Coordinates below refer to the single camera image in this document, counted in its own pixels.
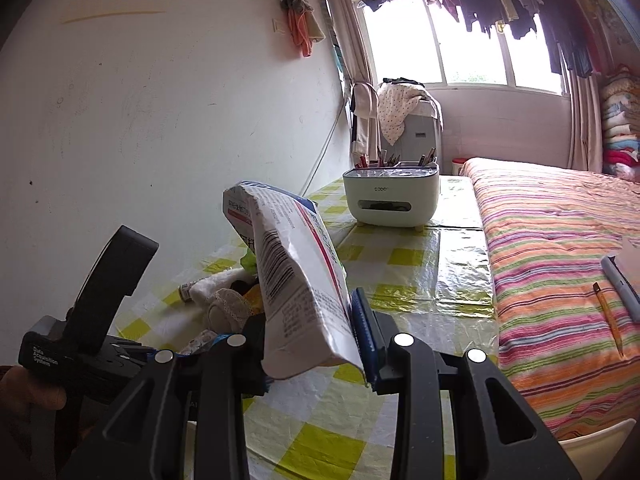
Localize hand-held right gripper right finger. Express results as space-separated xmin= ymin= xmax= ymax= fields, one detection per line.
xmin=350 ymin=287 xmax=583 ymax=480

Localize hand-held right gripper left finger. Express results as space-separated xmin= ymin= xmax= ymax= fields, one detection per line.
xmin=57 ymin=312 xmax=273 ymax=480

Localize silver blister pack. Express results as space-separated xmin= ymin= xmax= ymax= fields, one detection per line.
xmin=177 ymin=329 xmax=221 ymax=357

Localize white medicine box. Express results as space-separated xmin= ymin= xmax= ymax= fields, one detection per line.
xmin=221 ymin=180 xmax=368 ymax=383

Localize white plastic bin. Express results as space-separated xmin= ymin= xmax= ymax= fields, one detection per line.
xmin=557 ymin=419 xmax=637 ymax=462

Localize person's left hand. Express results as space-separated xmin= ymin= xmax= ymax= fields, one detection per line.
xmin=0 ymin=364 xmax=68 ymax=456

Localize cream lace sock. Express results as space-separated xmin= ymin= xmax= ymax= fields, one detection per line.
xmin=202 ymin=287 xmax=257 ymax=332

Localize white crumpled tissue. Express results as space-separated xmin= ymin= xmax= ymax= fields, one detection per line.
xmin=190 ymin=269 xmax=251 ymax=307

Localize white desktop organizer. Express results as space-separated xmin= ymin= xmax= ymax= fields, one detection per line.
xmin=342 ymin=162 xmax=442 ymax=228

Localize bunch of pens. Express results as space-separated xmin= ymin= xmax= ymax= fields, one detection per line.
xmin=354 ymin=147 xmax=438 ymax=170

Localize striped bed blanket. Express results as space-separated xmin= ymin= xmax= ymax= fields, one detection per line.
xmin=460 ymin=157 xmax=640 ymax=442

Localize beige tote bag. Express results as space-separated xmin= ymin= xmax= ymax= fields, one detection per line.
xmin=349 ymin=82 xmax=382 ymax=161

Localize polka dot cloth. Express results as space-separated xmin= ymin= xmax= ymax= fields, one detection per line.
xmin=376 ymin=82 xmax=432 ymax=144

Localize yellow pencil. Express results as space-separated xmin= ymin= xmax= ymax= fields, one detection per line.
xmin=593 ymin=282 xmax=625 ymax=359

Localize blue plastic case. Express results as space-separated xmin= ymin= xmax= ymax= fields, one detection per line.
xmin=600 ymin=255 xmax=640 ymax=323

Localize grey flat board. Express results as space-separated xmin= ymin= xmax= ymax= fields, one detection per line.
xmin=617 ymin=237 xmax=640 ymax=301

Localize window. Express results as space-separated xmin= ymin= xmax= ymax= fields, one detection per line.
xmin=359 ymin=0 xmax=568 ymax=95

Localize beige curtain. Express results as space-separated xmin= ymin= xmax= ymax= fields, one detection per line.
xmin=315 ymin=0 xmax=375 ymax=92
xmin=564 ymin=35 xmax=607 ymax=172

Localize stack of folded blankets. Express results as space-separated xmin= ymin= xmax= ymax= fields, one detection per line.
xmin=597 ymin=64 xmax=640 ymax=182

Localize white cable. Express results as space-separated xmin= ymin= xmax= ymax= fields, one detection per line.
xmin=301 ymin=45 xmax=352 ymax=197

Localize cloths hanging on wall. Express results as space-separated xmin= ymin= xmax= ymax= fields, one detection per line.
xmin=279 ymin=0 xmax=327 ymax=58

